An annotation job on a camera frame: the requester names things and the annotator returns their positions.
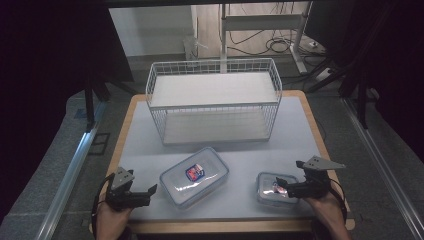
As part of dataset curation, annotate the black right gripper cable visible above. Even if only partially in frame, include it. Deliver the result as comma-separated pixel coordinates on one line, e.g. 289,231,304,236
328,178,349,223

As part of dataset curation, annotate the tangle of black floor cables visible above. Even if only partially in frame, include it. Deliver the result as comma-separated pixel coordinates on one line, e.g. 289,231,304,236
228,29,301,57

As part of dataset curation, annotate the person's left hand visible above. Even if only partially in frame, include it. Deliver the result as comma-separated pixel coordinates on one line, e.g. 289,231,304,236
95,200,133,236

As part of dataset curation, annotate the white wire shelf rack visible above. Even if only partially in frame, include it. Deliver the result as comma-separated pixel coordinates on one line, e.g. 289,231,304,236
145,57,284,146

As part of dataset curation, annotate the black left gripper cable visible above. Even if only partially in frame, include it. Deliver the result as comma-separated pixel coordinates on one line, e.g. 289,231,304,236
91,173,116,239

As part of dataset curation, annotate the aluminium floor rail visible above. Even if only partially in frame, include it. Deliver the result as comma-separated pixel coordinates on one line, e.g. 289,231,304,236
342,97,424,240
34,101,108,240

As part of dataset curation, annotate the black stand leg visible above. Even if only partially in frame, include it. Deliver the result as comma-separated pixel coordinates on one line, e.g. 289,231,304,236
306,59,372,130
83,75,112,133

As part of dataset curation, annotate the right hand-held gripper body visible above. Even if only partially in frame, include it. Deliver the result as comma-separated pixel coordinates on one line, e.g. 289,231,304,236
286,155,347,199

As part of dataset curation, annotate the small clear food container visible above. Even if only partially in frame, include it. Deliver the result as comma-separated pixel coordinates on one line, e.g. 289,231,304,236
255,171,300,207

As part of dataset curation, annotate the white metal stand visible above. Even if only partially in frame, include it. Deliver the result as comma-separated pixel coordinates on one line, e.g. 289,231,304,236
219,1,314,75

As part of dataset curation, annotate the clear plastic holder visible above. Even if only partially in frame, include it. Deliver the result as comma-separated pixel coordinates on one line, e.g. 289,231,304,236
182,34,208,62

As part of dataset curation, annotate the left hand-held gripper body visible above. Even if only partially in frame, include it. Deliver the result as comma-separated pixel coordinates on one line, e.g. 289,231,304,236
105,166,151,212

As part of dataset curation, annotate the white power strip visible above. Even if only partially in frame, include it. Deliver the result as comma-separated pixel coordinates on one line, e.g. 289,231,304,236
314,67,335,83

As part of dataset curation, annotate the large clear food container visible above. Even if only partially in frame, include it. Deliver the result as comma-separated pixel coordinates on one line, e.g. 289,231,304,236
159,146,230,210

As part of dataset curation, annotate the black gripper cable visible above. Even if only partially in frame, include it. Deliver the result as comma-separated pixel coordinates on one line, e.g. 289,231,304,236
91,173,116,239
328,178,349,223

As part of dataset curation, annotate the white cabinet panel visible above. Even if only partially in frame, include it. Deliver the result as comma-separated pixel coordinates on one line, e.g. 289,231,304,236
109,5,198,58

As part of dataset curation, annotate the pale blue table mat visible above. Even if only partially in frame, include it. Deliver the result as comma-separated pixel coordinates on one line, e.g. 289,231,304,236
114,96,332,223

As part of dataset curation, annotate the person's right hand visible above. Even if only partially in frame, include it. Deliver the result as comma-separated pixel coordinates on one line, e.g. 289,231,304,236
304,190,347,231

